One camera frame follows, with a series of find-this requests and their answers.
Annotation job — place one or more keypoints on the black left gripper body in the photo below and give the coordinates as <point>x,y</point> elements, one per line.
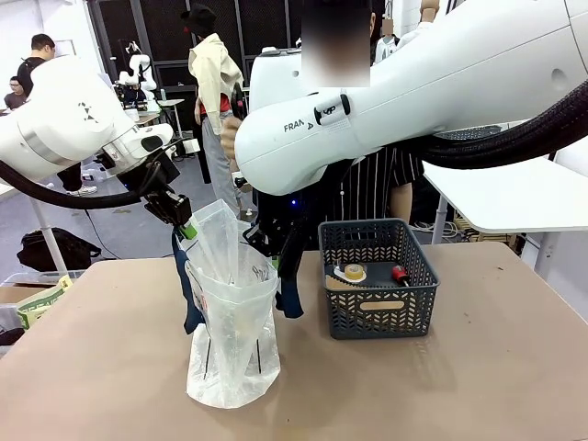
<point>165,202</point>

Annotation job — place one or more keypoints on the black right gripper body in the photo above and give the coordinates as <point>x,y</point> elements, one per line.
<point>275,229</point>

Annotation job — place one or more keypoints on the white plastic shopping bag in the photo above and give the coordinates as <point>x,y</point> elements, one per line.
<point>229,349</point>

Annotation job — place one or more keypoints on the dark grey plastic basket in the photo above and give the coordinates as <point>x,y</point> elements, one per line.
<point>468,133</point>
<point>381,317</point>

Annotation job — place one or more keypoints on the black handheld controller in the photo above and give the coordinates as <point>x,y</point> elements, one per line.
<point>237,103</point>

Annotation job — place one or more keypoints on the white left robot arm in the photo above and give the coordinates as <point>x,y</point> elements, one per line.
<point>59,119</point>

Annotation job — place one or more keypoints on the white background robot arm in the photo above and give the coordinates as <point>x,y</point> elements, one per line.
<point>146,85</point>

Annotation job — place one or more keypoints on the person's left forearm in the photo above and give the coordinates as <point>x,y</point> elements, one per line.
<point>401,209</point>

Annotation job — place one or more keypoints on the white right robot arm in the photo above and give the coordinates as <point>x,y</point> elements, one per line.
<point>413,92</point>

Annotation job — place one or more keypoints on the green and white paper bag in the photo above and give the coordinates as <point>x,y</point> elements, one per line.
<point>39,305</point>

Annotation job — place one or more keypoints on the person's right hand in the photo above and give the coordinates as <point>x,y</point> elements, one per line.
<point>229,138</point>

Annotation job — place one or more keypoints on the brown cardboard piece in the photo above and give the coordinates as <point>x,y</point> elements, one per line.
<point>335,284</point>

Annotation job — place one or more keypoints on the roll of tape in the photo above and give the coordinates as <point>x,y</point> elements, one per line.
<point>339,273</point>

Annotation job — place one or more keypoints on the beige masking tape roll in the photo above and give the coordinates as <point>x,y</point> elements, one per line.
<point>354,275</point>

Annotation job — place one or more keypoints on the background workbench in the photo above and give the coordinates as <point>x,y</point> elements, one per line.
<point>147,118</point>

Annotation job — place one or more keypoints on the person in black striped shirt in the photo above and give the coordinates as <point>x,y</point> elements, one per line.
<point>367,184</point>

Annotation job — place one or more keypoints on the black backpack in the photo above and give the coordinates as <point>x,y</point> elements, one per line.
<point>55,250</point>

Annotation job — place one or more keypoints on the white table with round leg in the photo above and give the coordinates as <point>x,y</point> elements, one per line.
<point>48,229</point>

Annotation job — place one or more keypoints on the mannequin with beige jacket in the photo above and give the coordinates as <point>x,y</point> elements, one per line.
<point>209,73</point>

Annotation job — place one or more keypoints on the brown cardboard box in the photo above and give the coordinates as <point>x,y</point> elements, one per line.
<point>18,294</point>

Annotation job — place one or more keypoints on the seated person in dark shirt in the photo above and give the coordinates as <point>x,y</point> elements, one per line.
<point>14,98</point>

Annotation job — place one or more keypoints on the standing person with backpack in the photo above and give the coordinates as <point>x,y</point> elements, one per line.
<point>27,73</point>

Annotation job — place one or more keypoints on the clear plastic storage bin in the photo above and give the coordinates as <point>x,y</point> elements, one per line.
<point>8,314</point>

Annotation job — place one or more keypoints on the mannequin in white coat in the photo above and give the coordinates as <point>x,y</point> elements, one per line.
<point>386,48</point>

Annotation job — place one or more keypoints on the white side table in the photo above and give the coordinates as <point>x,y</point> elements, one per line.
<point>505,202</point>

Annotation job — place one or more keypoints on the mannequin with white shirt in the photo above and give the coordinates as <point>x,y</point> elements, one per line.
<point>413,39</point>

